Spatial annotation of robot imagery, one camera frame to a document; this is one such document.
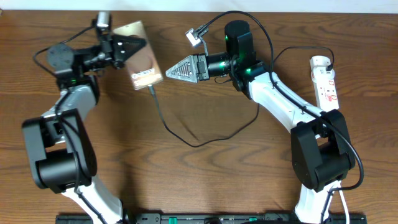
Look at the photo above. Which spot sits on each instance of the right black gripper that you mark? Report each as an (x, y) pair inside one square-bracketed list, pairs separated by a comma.
[(195, 68)]

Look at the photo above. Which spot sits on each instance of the white charger adapter plug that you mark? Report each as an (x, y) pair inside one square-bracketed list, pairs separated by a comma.
[(319, 61)]

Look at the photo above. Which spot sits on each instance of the Galaxy S25 Ultra smartphone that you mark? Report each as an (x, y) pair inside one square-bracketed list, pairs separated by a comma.
[(142, 66)]

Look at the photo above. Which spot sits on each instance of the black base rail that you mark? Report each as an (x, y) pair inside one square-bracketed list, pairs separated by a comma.
[(156, 218)]

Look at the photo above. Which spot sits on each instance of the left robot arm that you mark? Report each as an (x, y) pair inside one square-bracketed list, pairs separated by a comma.
[(60, 153)]

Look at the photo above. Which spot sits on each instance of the white power strip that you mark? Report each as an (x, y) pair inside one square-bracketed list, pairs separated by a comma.
[(325, 89)]

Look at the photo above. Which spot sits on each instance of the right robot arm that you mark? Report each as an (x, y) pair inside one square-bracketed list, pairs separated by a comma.
[(322, 153)]

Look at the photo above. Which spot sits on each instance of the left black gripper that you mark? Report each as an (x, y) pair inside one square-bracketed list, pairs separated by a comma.
[(109, 50)]

